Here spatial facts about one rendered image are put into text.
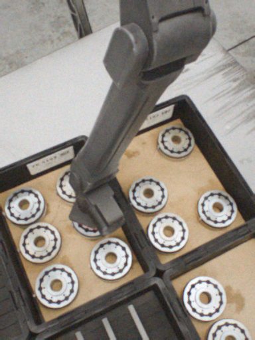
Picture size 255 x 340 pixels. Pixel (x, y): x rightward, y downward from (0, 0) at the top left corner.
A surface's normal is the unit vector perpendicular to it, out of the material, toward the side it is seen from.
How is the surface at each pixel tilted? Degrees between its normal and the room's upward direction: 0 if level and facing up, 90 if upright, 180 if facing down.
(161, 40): 48
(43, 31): 0
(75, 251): 0
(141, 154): 0
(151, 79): 16
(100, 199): 12
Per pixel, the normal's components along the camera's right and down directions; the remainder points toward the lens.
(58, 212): 0.02, -0.43
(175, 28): 0.50, 0.08
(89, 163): -0.72, 0.37
